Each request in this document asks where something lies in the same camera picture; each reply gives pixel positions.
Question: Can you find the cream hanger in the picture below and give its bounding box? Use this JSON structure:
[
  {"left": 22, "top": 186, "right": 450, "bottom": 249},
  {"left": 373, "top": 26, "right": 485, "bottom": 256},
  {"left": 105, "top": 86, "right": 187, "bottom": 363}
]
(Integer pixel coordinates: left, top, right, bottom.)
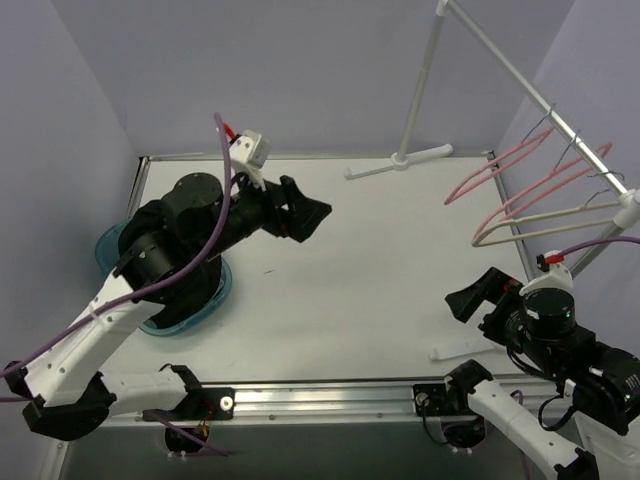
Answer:
[{"left": 471, "top": 168, "right": 639, "bottom": 248}]

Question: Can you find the metal clothes rack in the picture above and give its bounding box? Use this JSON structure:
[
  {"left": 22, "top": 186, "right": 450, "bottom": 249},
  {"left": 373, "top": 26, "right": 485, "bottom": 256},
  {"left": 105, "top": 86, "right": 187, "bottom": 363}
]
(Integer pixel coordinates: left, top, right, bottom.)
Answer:
[{"left": 344, "top": 0, "right": 640, "bottom": 361}]

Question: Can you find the teal plastic bin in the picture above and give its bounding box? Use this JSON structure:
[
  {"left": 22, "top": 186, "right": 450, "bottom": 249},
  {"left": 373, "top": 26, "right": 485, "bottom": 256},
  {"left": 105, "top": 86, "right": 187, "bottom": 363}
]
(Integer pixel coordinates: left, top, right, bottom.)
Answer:
[{"left": 94, "top": 220, "right": 233, "bottom": 337}]

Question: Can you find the pink hanger with black skirt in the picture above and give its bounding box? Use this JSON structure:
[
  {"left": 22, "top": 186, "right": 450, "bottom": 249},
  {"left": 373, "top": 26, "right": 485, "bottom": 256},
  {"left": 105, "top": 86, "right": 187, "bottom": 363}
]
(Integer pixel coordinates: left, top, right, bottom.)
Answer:
[{"left": 444, "top": 109, "right": 554, "bottom": 205}]

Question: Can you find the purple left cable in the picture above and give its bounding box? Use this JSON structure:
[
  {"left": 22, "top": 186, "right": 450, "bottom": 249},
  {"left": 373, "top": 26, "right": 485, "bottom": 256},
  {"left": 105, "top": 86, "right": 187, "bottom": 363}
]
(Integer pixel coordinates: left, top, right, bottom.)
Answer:
[{"left": 0, "top": 112, "right": 236, "bottom": 459}]

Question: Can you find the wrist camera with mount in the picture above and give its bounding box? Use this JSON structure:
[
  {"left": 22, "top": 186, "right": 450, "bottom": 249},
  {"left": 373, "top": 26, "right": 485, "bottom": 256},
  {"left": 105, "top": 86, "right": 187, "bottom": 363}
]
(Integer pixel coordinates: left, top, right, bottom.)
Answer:
[
  {"left": 519, "top": 250, "right": 574, "bottom": 297},
  {"left": 222, "top": 122, "right": 271, "bottom": 192}
]

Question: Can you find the aluminium front rail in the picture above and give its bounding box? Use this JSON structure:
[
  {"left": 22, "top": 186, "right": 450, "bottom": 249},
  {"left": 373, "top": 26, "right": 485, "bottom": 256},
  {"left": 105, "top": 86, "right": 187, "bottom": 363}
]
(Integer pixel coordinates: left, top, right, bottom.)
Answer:
[{"left": 53, "top": 373, "right": 551, "bottom": 431}]

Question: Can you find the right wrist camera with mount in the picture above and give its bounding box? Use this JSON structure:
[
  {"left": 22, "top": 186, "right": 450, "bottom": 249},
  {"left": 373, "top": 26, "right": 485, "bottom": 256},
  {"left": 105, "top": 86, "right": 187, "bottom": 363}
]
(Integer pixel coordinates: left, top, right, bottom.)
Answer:
[{"left": 519, "top": 250, "right": 574, "bottom": 297}]

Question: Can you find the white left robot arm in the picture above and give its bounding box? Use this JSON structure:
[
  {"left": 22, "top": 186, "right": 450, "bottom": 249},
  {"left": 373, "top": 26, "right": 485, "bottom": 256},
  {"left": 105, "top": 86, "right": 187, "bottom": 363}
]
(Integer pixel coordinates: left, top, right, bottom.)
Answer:
[{"left": 3, "top": 173, "right": 332, "bottom": 441}]

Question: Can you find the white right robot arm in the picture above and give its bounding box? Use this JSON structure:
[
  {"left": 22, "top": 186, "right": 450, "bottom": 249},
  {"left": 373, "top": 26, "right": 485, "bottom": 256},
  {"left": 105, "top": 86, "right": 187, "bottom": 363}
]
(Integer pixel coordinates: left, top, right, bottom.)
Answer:
[{"left": 443, "top": 267, "right": 639, "bottom": 479}]

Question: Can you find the black pleated skirt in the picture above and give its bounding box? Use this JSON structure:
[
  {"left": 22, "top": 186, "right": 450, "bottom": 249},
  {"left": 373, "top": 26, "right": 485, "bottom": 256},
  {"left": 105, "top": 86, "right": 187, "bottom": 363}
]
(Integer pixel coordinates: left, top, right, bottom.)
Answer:
[{"left": 115, "top": 200, "right": 220, "bottom": 323}]

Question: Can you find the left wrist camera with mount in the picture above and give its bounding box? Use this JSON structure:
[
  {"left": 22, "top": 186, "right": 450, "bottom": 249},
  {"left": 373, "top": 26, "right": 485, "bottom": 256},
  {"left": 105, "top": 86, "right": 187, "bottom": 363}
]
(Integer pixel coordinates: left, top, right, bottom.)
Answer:
[{"left": 222, "top": 122, "right": 271, "bottom": 192}]

